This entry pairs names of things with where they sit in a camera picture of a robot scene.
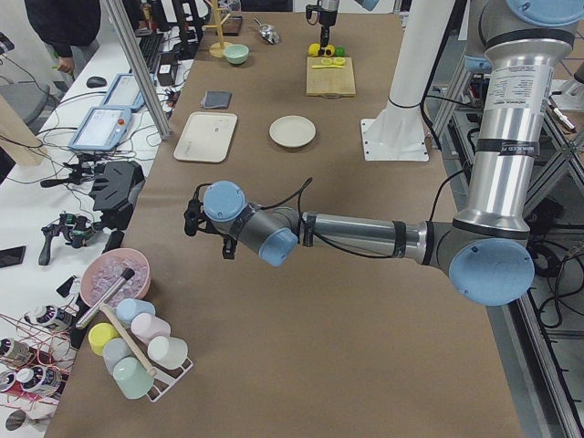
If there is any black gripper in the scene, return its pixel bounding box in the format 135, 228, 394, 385
222, 235, 235, 260
320, 25, 330, 56

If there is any beige round plate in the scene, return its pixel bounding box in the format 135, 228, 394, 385
268, 115, 317, 149

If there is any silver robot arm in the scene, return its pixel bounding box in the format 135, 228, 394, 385
184, 1, 583, 306
305, 0, 339, 56

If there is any beige rectangular tray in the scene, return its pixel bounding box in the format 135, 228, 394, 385
173, 111, 237, 163

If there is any yellow lemon outer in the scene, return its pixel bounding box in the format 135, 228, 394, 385
308, 43, 320, 57

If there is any yellow plastic knife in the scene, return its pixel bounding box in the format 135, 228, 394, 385
310, 64, 346, 69

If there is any wooden cutting board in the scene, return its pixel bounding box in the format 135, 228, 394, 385
306, 57, 356, 97

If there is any metal scoop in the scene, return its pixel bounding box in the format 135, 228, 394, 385
254, 16, 280, 45

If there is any mint green bowl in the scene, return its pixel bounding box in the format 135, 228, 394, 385
224, 44, 250, 66

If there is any wooden cup stand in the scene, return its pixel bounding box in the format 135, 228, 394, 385
203, 0, 232, 58

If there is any metal muddler tool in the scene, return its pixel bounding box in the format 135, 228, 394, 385
75, 267, 135, 329

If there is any pink cup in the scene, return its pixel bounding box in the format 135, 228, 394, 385
130, 312, 171, 345

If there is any light blue cup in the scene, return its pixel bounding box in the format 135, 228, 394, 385
115, 298, 156, 326

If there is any grey folded cloth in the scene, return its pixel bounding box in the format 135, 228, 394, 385
201, 90, 232, 110

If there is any white cup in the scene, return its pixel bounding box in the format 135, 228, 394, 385
148, 336, 188, 370

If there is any pink bowl with ice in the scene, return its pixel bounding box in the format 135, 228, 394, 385
80, 248, 151, 307

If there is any white cup rack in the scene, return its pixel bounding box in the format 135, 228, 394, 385
100, 304, 194, 402

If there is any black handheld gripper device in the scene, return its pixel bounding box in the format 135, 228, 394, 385
38, 212, 97, 266

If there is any grey cup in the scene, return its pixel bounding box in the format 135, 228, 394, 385
102, 338, 133, 375

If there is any yellow cup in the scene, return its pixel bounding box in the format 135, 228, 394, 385
89, 322, 120, 356

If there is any mint green cup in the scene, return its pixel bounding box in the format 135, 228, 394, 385
113, 357, 154, 400

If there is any blue teach pendant near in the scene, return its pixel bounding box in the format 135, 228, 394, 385
68, 106, 131, 152

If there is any blue teach pendant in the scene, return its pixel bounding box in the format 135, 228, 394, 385
68, 106, 131, 152
101, 73, 145, 112

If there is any blue teach pendant far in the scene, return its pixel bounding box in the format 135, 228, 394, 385
101, 73, 145, 112

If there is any black computer mouse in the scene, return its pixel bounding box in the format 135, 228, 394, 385
86, 76, 108, 89

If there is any black smartphone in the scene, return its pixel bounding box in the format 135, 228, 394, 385
0, 245, 26, 269

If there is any person in dark jacket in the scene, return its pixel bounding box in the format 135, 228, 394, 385
25, 0, 101, 76

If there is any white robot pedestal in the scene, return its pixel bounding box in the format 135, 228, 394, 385
361, 0, 455, 162

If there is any aluminium frame post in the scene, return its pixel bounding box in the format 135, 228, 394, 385
100, 0, 171, 141

